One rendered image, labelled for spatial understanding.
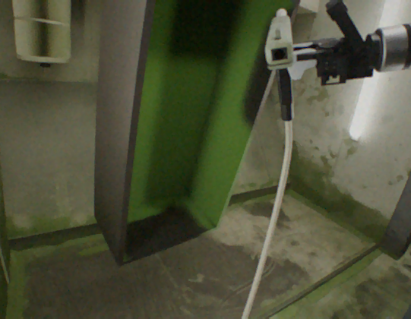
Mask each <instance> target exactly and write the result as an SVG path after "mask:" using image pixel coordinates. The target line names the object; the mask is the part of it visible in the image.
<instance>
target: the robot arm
mask: <svg viewBox="0 0 411 319"><path fill-rule="evenodd" d="M325 7H326V9H327V10H326V12H327V15H328V17H329V18H330V19H331V20H332V21H335V22H336V24H337V26H338V27H339V28H340V30H341V32H342V34H343V35H344V37H342V38H340V39H339V38H337V37H333V38H326V39H325V38H323V39H320V40H311V41H307V42H304V43H303V42H301V43H297V44H295V45H292V50H293V52H294V56H293V60H294V64H293V65H292V67H290V68H288V70H289V73H290V75H291V78H292V79H293V80H298V79H299V78H301V76H302V75H303V71H304V70H305V69H308V68H313V67H314V66H315V67H316V68H317V76H318V77H320V78H321V86H322V87H323V86H327V85H333V84H345V83H346V80H355V79H359V78H370V77H373V76H374V70H375V71H376V72H378V73H380V72H382V73H384V72H389V71H399V70H409V69H411V23H409V24H408V23H406V24H399V25H396V26H388V27H379V28H377V29H376V30H375V32H374V33H370V34H367V36H366V38H365V40H364V39H363V38H362V36H361V34H360V33H359V31H358V30H357V28H356V26H355V24H354V23H353V21H352V19H351V17H350V16H349V14H348V12H347V11H348V10H347V8H346V5H345V4H344V2H343V0H330V1H329V2H328V3H327V4H326V5H325ZM338 75H339V82H338V83H335V82H333V83H328V84H326V81H329V80H330V78H329V77H331V76H332V79H335V78H337V76H338Z"/></svg>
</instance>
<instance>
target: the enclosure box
mask: <svg viewBox="0 0 411 319"><path fill-rule="evenodd" d="M300 2H301V0H103V13H102V23H101V40H100V59H99V69H98V83H97V98H96V127H95V157H94V188H93V192H94V217H95V219H96V222H97V224H98V225H99V227H100V230H101V232H102V234H103V236H104V239H105V240H106V242H107V244H108V246H109V249H110V251H111V252H112V255H113V257H114V258H115V262H116V263H117V265H118V266H123V265H126V264H128V263H130V262H134V261H137V260H139V259H141V258H143V257H148V256H150V255H152V254H155V253H157V252H159V251H165V250H166V249H168V248H171V247H173V246H176V245H179V244H181V243H182V244H183V243H185V242H187V241H190V240H192V239H194V238H197V237H199V236H202V235H205V234H207V233H209V232H212V231H214V230H217V229H220V225H221V223H222V221H223V217H224V215H225V212H226V209H227V207H228V204H229V202H230V199H231V197H232V193H233V191H234V188H235V186H236V182H237V180H238V176H239V173H240V170H241V168H242V164H243V162H244V159H245V156H246V153H247V152H248V148H249V145H250V143H251V139H252V138H253V135H254V133H255V130H256V127H257V125H258V122H259V119H260V117H261V113H262V109H263V107H264V104H265V102H266V99H267V95H268V93H269V91H270V89H271V84H272V81H273V78H274V76H275V74H276V69H273V70H270V69H269V68H268V67H267V64H268V63H267V58H266V52H265V49H266V45H267V38H268V34H269V31H270V24H271V21H272V20H273V19H274V18H275V17H277V16H276V15H277V12H278V10H281V9H283V10H285V11H286V16H288V17H289V21H290V26H291V27H292V24H293V22H294V20H295V16H296V13H297V11H298V7H299V4H300Z"/></svg>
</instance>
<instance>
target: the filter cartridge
mask: <svg viewBox="0 0 411 319"><path fill-rule="evenodd" d="M12 1H13V5H12V6H13V9H14V12H13V13H14V34H15V43H16V50H17V54H16V55H17V59H19V60H25V61H29V62H30V61H34V62H41V63H40V67H41V68H45V70H44V75H45V76H47V75H46V68H47V67H48V68H49V67H50V64H48V63H47V62H50V63H54V62H58V63H69V62H71V53H70V51H71V30H70V26H71V25H70V23H71V17H70V14H71V0H12Z"/></svg>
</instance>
